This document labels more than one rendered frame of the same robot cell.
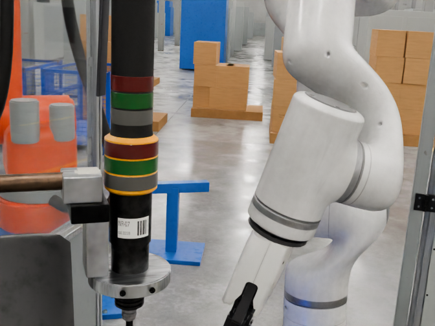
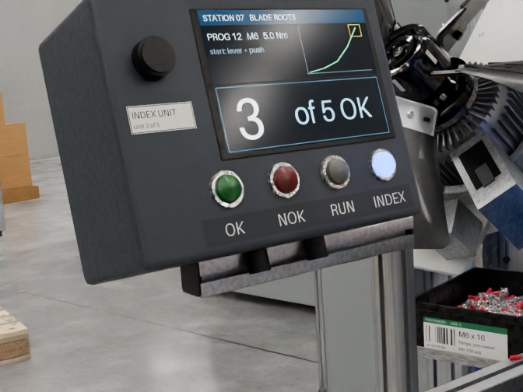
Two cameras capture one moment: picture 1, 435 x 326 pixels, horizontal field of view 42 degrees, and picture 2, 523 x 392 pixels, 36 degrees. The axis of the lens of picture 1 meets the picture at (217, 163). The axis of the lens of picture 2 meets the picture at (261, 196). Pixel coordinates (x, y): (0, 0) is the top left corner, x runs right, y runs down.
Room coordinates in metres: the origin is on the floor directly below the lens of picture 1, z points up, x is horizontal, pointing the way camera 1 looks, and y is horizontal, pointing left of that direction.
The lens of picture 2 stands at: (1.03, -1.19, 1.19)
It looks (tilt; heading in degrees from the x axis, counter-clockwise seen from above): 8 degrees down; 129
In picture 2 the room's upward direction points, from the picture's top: 4 degrees counter-clockwise
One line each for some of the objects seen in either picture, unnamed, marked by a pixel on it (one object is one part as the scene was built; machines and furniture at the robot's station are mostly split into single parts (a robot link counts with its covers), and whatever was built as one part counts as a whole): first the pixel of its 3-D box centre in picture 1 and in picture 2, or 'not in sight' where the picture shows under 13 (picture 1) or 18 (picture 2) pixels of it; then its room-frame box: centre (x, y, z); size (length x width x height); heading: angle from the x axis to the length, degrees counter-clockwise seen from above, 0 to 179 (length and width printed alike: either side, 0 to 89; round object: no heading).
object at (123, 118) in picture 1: (131, 114); not in sight; (0.45, 0.07, 1.59); 0.03 x 0.03 x 0.01
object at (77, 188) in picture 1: (118, 227); not in sight; (0.45, 0.08, 1.50); 0.09 x 0.07 x 0.10; 109
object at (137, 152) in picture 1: (131, 145); not in sight; (0.45, 0.07, 1.56); 0.04 x 0.04 x 0.01
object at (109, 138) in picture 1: (131, 161); not in sight; (0.45, 0.07, 1.55); 0.04 x 0.04 x 0.05
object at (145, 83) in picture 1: (132, 81); not in sight; (0.45, 0.07, 1.62); 0.03 x 0.03 x 0.01
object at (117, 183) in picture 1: (131, 176); not in sight; (0.45, 0.07, 1.54); 0.04 x 0.04 x 0.01
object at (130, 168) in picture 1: (131, 161); not in sight; (0.45, 0.07, 1.55); 0.04 x 0.04 x 0.01
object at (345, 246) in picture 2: not in sight; (306, 250); (0.63, -0.64, 1.04); 0.24 x 0.03 x 0.03; 74
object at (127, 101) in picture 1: (132, 98); not in sight; (0.45, 0.07, 1.60); 0.03 x 0.03 x 0.01
